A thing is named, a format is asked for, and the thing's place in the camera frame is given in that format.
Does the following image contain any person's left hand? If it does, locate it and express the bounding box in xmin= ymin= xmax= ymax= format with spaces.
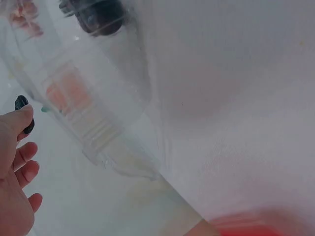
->
xmin=0 ymin=104 xmax=43 ymax=236

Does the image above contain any small black object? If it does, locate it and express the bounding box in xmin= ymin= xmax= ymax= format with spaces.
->
xmin=14 ymin=95 xmax=36 ymax=135

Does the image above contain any clear plastic bag orange label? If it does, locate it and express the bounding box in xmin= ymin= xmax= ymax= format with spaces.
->
xmin=0 ymin=0 xmax=164 ymax=181

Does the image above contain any dark round object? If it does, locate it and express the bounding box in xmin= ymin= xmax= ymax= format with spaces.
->
xmin=58 ymin=0 xmax=128 ymax=37

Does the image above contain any red object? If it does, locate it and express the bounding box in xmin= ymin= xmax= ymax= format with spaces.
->
xmin=208 ymin=210 xmax=315 ymax=236

